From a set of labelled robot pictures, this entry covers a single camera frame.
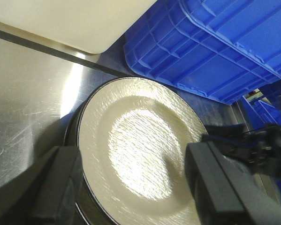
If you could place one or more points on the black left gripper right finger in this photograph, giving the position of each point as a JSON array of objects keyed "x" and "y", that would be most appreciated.
[{"x": 223, "y": 194}]

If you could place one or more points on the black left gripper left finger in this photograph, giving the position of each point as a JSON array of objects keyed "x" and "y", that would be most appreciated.
[{"x": 46, "y": 192}]

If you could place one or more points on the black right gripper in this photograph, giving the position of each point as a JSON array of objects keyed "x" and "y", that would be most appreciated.
[{"x": 259, "y": 149}]

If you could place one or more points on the beige black-rimmed plate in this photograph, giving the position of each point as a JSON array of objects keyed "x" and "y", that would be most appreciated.
[{"x": 133, "y": 135}]

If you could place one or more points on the upper blue plastic crate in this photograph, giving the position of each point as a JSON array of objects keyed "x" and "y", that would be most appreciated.
[{"x": 217, "y": 49}]

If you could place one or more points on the cream plastic storage bin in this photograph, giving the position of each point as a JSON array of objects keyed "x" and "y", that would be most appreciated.
[{"x": 88, "y": 25}]

